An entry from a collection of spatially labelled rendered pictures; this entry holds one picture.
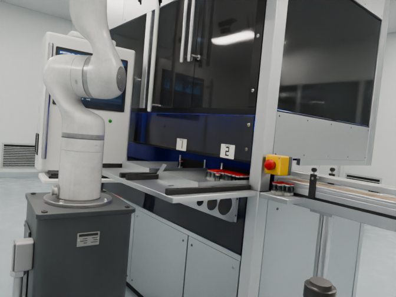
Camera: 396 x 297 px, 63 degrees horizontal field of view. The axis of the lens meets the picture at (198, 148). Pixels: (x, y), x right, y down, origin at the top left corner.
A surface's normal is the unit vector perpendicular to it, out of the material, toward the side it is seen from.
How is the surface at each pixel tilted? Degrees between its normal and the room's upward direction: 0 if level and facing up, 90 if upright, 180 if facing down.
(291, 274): 90
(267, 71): 90
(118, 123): 90
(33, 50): 90
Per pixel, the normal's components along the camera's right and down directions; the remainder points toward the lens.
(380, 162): -0.77, -0.04
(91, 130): 0.61, 0.08
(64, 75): -0.14, 0.15
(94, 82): -0.13, 0.43
